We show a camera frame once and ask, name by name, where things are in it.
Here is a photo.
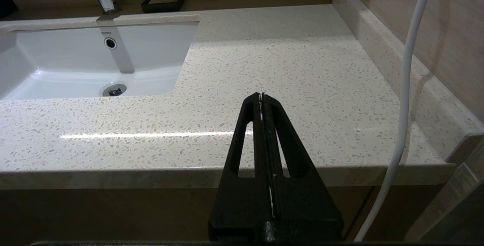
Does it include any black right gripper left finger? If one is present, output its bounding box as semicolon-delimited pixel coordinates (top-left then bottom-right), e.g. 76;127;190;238
208;93;274;240

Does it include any white cable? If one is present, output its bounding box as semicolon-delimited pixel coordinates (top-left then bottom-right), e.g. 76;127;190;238
354;0;439;243

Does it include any white ceramic sink basin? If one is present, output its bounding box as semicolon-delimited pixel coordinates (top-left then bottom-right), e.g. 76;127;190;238
0;15;200;101

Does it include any black soap dish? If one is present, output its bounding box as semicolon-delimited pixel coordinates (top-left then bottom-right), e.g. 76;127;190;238
141;0;185;14

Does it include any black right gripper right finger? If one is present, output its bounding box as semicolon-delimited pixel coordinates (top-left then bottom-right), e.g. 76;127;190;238
262;92;344;240

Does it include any metal door frame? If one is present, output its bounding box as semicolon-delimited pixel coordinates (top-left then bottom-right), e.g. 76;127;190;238
403;133;484;246

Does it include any chrome sink drain stopper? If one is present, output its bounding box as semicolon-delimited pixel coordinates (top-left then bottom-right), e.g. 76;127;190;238
102;84;127;97

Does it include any wooden vanity cabinet front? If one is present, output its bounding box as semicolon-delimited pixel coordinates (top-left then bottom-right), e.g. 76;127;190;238
0;185;447;243

